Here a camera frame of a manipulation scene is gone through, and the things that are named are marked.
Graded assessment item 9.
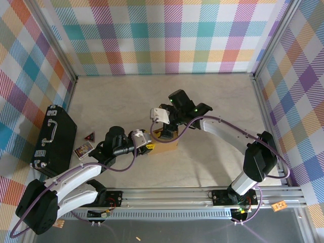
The brown cardboard paper box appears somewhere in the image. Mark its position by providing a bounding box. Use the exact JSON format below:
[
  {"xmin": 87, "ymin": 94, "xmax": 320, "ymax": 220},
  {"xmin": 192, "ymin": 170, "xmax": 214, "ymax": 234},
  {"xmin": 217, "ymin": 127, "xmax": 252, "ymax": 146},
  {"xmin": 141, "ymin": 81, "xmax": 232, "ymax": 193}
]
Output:
[{"xmin": 149, "ymin": 126, "xmax": 180, "ymax": 155}]

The small purple yellow card box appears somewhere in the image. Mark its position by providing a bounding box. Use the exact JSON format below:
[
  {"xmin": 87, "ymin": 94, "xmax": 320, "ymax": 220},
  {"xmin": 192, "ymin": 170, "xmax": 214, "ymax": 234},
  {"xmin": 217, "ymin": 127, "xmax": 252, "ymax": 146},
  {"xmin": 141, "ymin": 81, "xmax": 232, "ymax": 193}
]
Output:
[{"xmin": 73, "ymin": 141, "xmax": 94, "ymax": 160}]

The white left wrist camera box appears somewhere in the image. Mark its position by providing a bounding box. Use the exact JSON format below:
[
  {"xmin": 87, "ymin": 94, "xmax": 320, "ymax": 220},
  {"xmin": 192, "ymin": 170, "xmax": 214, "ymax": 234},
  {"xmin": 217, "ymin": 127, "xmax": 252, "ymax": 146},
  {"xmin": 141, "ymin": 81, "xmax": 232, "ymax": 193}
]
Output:
[{"xmin": 131, "ymin": 129, "xmax": 153, "ymax": 148}]

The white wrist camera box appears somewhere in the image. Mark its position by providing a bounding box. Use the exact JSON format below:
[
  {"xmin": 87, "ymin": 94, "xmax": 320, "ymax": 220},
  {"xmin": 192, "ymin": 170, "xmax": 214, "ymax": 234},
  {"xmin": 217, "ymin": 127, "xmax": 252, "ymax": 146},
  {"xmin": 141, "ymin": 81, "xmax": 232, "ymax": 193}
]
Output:
[
  {"xmin": 131, "ymin": 129, "xmax": 153, "ymax": 148},
  {"xmin": 150, "ymin": 107, "xmax": 171, "ymax": 125}
]

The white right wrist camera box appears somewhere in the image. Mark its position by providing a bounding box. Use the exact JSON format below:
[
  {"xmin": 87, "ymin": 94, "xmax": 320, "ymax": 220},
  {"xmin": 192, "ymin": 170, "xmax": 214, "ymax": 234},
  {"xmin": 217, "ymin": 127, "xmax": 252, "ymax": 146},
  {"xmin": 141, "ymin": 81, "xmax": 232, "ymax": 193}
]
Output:
[{"xmin": 150, "ymin": 107, "xmax": 171, "ymax": 125}]

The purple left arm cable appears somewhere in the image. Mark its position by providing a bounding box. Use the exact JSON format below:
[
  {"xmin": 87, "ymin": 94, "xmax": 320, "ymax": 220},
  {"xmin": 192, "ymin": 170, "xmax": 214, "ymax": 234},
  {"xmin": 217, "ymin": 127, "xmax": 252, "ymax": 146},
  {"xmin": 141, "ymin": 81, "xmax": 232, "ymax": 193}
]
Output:
[{"xmin": 10, "ymin": 133, "xmax": 142, "ymax": 238}]

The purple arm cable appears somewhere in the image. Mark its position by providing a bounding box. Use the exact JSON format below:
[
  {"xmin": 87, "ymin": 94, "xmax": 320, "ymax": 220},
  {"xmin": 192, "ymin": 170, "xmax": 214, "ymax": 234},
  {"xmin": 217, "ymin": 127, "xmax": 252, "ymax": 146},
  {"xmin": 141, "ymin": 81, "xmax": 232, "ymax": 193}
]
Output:
[
  {"xmin": 150, "ymin": 115, "xmax": 291, "ymax": 225},
  {"xmin": 10, "ymin": 133, "xmax": 142, "ymax": 238}
]

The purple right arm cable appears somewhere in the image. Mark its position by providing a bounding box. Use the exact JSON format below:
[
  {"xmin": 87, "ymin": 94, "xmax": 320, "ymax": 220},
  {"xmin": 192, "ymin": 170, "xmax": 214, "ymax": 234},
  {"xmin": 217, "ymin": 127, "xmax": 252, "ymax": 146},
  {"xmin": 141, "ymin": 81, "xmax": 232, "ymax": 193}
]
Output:
[{"xmin": 150, "ymin": 115, "xmax": 291, "ymax": 225}]

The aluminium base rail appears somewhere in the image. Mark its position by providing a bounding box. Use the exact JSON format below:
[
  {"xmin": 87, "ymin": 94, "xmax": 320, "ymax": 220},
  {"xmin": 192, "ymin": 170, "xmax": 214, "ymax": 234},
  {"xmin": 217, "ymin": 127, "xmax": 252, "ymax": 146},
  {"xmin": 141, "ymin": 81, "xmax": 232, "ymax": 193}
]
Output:
[{"xmin": 26, "ymin": 187, "xmax": 308, "ymax": 211}]

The black case with metal handle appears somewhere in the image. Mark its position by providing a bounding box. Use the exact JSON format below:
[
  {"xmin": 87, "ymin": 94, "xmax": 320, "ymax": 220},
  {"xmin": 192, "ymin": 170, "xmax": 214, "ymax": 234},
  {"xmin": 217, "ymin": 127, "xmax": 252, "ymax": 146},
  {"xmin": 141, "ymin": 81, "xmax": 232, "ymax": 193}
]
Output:
[{"xmin": 29, "ymin": 105, "xmax": 78, "ymax": 178}]

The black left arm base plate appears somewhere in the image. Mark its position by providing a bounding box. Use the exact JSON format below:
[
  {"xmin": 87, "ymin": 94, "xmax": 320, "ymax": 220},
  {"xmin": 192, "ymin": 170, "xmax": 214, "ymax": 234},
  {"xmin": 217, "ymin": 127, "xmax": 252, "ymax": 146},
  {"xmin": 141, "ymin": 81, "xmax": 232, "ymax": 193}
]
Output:
[{"xmin": 76, "ymin": 190, "xmax": 124, "ymax": 208}]

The perforated grey cable duct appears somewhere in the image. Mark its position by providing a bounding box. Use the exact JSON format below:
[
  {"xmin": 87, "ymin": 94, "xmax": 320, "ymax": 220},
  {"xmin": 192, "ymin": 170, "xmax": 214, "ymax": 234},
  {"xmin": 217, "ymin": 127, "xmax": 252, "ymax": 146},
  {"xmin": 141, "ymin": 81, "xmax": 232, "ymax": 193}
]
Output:
[{"xmin": 40, "ymin": 209, "xmax": 233, "ymax": 221}]

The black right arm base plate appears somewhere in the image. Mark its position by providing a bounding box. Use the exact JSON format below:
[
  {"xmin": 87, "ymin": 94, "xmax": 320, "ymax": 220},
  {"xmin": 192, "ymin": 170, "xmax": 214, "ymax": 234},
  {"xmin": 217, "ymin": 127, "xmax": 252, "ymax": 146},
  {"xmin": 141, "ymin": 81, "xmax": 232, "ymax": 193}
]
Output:
[{"xmin": 211, "ymin": 188, "xmax": 259, "ymax": 206}]

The black connector bracket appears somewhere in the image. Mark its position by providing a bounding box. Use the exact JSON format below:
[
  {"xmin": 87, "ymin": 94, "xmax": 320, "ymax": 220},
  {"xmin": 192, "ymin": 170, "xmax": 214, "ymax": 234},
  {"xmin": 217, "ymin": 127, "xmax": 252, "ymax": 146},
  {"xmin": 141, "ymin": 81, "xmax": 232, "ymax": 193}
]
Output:
[
  {"xmin": 231, "ymin": 206, "xmax": 251, "ymax": 225},
  {"xmin": 87, "ymin": 209, "xmax": 112, "ymax": 226}
]

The aluminium frame post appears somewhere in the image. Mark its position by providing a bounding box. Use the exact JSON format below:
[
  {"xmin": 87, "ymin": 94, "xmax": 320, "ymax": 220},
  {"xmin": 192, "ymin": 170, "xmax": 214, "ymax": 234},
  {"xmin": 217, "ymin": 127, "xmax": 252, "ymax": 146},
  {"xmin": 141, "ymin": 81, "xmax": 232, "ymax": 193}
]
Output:
[
  {"xmin": 252, "ymin": 0, "xmax": 302, "ymax": 79},
  {"xmin": 25, "ymin": 0, "xmax": 78, "ymax": 83}
]

